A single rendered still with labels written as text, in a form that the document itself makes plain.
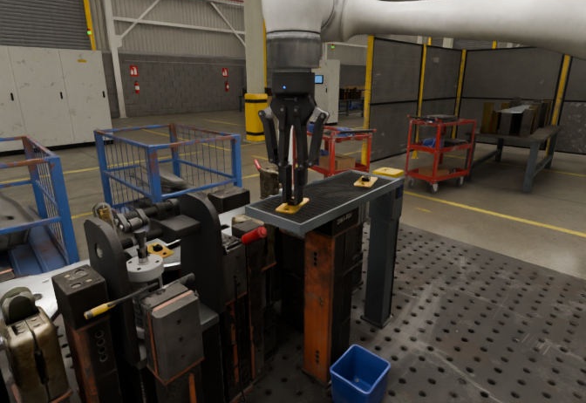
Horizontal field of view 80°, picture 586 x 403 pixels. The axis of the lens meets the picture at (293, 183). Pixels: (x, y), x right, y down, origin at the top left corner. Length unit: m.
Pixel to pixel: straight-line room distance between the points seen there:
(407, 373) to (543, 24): 0.79
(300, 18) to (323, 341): 0.66
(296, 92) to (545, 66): 7.49
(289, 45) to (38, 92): 8.16
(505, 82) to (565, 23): 7.52
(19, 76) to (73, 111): 1.05
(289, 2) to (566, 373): 1.05
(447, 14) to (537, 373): 0.87
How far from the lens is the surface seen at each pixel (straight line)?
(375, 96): 5.56
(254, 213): 0.64
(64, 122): 8.74
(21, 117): 8.62
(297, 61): 0.58
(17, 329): 0.63
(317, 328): 0.86
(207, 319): 0.71
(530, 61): 8.03
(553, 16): 0.59
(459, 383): 1.03
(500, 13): 0.60
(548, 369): 1.17
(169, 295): 0.59
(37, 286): 0.88
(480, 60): 8.26
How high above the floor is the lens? 1.39
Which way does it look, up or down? 16 degrees down
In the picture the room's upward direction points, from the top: straight up
